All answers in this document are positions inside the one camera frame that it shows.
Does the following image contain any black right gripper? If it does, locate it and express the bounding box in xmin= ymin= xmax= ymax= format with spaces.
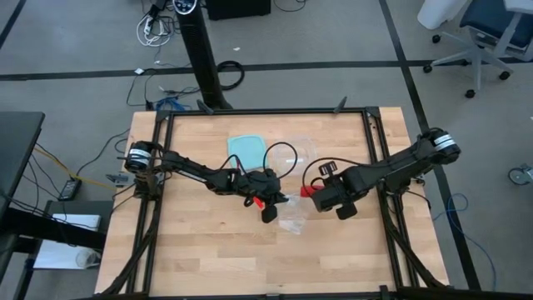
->
xmin=311 ymin=160 xmax=358 ymax=221

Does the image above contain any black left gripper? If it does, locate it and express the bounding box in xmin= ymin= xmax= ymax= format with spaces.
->
xmin=244 ymin=168 xmax=290 ymax=225

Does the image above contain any red elastic bandage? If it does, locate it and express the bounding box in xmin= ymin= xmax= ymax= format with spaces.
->
xmin=299 ymin=185 xmax=324 ymax=198

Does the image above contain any light blue container lid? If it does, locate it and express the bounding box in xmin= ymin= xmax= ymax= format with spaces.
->
xmin=227 ymin=132 xmax=267 ymax=172

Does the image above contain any grey metal mounting plate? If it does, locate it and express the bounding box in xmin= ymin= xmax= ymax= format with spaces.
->
xmin=106 ymin=172 xmax=135 ymax=188

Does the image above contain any black tower fan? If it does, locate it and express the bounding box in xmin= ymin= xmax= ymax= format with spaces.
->
xmin=172 ymin=0 xmax=233 ymax=111

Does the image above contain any grey caster wheel base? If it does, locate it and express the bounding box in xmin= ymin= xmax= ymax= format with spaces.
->
xmin=507 ymin=162 xmax=533 ymax=187

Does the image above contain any black box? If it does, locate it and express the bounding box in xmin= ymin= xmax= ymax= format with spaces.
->
xmin=205 ymin=0 xmax=272 ymax=22

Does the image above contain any dark grey flat box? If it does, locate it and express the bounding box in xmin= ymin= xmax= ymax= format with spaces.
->
xmin=43 ymin=199 xmax=116 ymax=218

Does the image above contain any clear glass jar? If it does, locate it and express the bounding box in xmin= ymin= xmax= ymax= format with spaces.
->
xmin=75 ymin=248 xmax=102 ymax=269

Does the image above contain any white box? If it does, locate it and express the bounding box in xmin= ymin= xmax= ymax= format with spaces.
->
xmin=32 ymin=212 xmax=103 ymax=271

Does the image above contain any blue seat office chair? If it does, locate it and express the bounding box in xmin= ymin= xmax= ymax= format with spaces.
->
xmin=422 ymin=0 xmax=533 ymax=100

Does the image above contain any black power adapter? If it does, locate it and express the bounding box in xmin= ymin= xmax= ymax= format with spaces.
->
xmin=57 ymin=177 xmax=83 ymax=203

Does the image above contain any white waste bin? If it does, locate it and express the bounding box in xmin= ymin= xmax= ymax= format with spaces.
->
xmin=416 ymin=0 xmax=472 ymax=31

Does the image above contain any black desk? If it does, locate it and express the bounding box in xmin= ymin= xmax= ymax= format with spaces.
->
xmin=0 ymin=108 xmax=107 ymax=300

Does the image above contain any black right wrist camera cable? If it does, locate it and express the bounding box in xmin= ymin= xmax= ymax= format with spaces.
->
xmin=301 ymin=157 xmax=357 ymax=198

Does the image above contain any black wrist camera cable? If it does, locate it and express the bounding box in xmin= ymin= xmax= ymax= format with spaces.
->
xmin=262 ymin=141 xmax=299 ymax=181
xmin=301 ymin=157 xmax=357 ymax=198

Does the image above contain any black left wrist camera cable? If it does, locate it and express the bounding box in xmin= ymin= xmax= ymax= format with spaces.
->
xmin=262 ymin=141 xmax=299 ymax=181

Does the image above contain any black aluminium table frame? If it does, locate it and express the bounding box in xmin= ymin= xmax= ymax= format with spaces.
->
xmin=74 ymin=95 xmax=533 ymax=300

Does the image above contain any blue floor cable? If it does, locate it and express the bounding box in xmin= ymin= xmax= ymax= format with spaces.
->
xmin=431 ymin=192 xmax=499 ymax=293

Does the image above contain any coiled black cable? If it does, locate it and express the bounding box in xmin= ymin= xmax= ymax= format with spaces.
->
xmin=216 ymin=60 xmax=247 ymax=93

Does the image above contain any blue cable bundle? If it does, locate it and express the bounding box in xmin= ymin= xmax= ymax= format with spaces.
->
xmin=154 ymin=96 xmax=193 ymax=112

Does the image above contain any white power strip with cord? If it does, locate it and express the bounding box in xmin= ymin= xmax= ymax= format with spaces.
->
xmin=136 ymin=13 xmax=174 ymax=48

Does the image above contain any yellow cable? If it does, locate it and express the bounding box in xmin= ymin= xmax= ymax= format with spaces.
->
xmin=33 ymin=146 xmax=117 ymax=192

